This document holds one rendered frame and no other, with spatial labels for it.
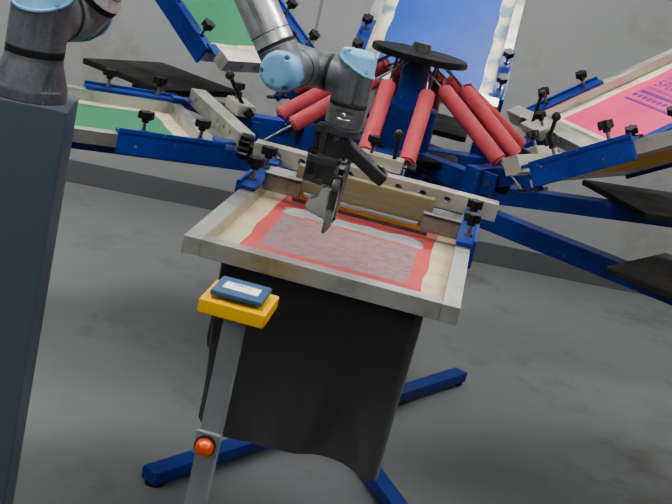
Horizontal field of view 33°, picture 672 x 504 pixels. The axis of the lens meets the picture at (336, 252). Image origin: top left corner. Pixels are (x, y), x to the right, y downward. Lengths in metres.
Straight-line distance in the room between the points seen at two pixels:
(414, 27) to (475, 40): 0.25
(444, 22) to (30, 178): 2.68
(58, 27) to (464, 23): 2.66
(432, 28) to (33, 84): 2.60
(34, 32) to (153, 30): 3.83
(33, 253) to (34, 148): 0.21
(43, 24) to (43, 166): 0.27
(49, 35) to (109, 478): 1.54
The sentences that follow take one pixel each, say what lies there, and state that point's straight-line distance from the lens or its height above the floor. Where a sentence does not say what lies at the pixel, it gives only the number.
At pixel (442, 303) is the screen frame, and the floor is 0.99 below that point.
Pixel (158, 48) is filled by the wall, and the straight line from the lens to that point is 6.13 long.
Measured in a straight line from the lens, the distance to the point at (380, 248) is 2.71.
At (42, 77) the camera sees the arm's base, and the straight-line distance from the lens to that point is 2.31.
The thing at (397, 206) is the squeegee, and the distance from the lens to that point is 2.88.
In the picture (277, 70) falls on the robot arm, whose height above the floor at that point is 1.39.
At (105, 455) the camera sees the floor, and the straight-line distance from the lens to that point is 3.55.
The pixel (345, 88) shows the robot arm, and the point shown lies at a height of 1.36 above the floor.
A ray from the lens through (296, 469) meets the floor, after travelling 3.68.
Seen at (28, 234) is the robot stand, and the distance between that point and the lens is 2.35.
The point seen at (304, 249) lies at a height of 0.96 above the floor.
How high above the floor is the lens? 1.68
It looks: 16 degrees down
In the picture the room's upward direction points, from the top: 13 degrees clockwise
